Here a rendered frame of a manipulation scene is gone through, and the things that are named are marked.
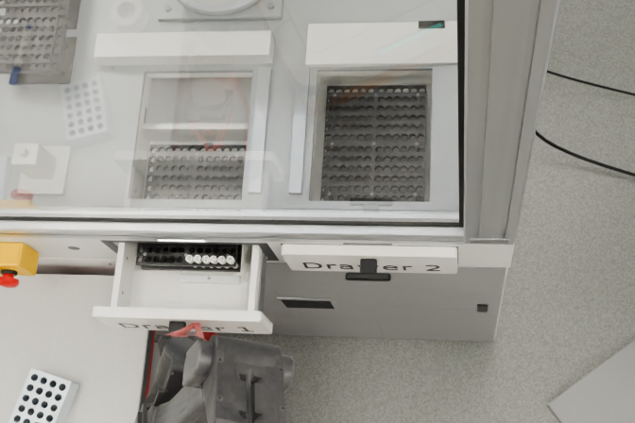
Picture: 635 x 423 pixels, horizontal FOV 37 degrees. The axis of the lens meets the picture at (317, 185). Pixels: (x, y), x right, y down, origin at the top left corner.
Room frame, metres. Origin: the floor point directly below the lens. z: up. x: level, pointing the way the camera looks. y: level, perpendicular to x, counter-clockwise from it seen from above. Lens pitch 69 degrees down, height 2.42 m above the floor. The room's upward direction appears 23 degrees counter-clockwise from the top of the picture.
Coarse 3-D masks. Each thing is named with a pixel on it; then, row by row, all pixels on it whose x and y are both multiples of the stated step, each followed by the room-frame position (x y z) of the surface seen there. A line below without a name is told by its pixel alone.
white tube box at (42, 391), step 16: (32, 368) 0.52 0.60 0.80; (32, 384) 0.49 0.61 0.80; (48, 384) 0.48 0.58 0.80; (64, 384) 0.47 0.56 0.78; (32, 400) 0.47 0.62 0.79; (48, 400) 0.45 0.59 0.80; (64, 400) 0.44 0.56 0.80; (16, 416) 0.45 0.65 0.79; (32, 416) 0.44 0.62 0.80; (48, 416) 0.43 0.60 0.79; (64, 416) 0.42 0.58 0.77
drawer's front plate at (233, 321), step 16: (112, 320) 0.51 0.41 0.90; (128, 320) 0.50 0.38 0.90; (144, 320) 0.49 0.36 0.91; (160, 320) 0.47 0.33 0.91; (176, 320) 0.46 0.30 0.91; (192, 320) 0.45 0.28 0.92; (208, 320) 0.44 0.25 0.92; (224, 320) 0.42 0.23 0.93; (240, 320) 0.41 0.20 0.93; (256, 320) 0.40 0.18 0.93
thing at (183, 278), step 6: (180, 276) 0.55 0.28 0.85; (186, 276) 0.55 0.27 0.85; (192, 276) 0.54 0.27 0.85; (198, 276) 0.54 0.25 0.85; (204, 276) 0.54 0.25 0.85; (210, 276) 0.53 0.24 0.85; (216, 276) 0.53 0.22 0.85; (222, 276) 0.52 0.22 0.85; (228, 276) 0.52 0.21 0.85; (234, 276) 0.51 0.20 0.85; (180, 282) 0.54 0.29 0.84; (186, 282) 0.54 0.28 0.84; (192, 282) 0.54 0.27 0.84; (198, 282) 0.53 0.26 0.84; (204, 282) 0.53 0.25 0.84; (210, 282) 0.52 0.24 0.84; (216, 282) 0.52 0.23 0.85; (222, 282) 0.51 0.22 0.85; (228, 282) 0.51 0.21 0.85; (234, 282) 0.50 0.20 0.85; (240, 282) 0.50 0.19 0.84
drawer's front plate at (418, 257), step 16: (288, 256) 0.49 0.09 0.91; (304, 256) 0.48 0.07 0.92; (320, 256) 0.46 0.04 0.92; (336, 256) 0.45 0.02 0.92; (352, 256) 0.44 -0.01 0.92; (368, 256) 0.43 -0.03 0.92; (384, 256) 0.42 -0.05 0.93; (400, 256) 0.41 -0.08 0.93; (416, 256) 0.40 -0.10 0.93; (432, 256) 0.39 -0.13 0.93; (448, 256) 0.38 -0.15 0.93; (400, 272) 0.41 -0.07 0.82; (416, 272) 0.40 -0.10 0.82; (432, 272) 0.39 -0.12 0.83; (448, 272) 0.38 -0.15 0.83
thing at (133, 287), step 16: (128, 256) 0.62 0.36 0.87; (256, 256) 0.52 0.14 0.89; (128, 272) 0.59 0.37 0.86; (144, 272) 0.59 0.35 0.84; (160, 272) 0.58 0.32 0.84; (176, 272) 0.57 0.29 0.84; (192, 272) 0.56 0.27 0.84; (208, 272) 0.54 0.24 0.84; (224, 272) 0.53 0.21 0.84; (240, 272) 0.52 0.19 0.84; (256, 272) 0.49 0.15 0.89; (112, 288) 0.57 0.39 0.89; (128, 288) 0.57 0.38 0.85; (144, 288) 0.56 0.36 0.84; (160, 288) 0.55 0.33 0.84; (176, 288) 0.54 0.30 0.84; (192, 288) 0.53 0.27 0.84; (208, 288) 0.52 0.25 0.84; (224, 288) 0.50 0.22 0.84; (240, 288) 0.49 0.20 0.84; (256, 288) 0.46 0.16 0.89; (112, 304) 0.54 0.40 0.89; (128, 304) 0.55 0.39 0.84; (144, 304) 0.54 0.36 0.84; (160, 304) 0.52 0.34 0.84; (176, 304) 0.51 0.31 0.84; (192, 304) 0.50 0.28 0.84; (208, 304) 0.49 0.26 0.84; (224, 304) 0.48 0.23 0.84; (240, 304) 0.47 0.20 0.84; (256, 304) 0.44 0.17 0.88
